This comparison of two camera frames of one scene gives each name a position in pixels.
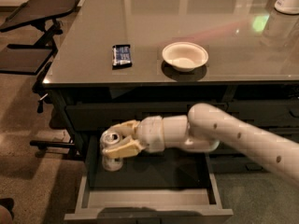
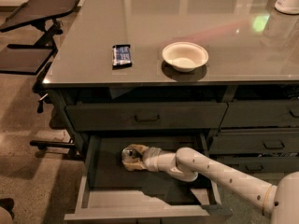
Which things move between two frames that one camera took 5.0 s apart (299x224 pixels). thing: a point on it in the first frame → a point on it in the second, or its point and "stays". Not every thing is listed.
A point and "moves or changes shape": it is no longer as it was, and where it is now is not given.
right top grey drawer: x=265 y=112 stays
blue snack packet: x=121 y=56 stays
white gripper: x=151 y=133 → x=149 y=160
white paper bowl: x=185 y=56 stays
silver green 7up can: x=109 y=139 moves or changes shape
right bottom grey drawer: x=234 y=163 stays
